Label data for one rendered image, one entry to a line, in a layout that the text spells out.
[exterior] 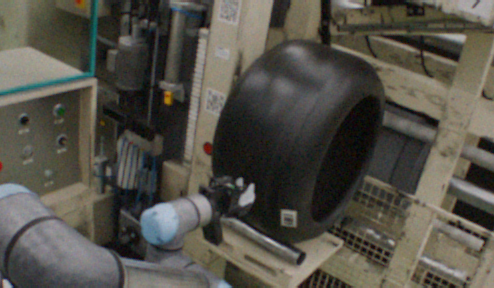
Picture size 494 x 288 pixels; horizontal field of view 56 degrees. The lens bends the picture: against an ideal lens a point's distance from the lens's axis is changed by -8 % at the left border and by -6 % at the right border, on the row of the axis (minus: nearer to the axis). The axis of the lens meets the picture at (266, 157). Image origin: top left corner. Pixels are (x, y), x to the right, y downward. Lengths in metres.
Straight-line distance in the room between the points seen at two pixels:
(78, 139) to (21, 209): 0.87
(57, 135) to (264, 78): 0.65
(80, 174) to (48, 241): 0.99
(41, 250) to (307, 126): 0.72
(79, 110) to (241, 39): 0.53
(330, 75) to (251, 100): 0.21
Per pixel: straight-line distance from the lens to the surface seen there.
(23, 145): 1.50
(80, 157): 1.65
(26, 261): 0.71
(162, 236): 1.00
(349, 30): 1.71
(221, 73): 1.51
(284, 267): 1.48
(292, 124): 1.20
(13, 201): 0.78
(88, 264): 0.71
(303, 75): 1.26
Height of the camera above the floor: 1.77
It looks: 26 degrees down
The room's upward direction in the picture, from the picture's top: 11 degrees clockwise
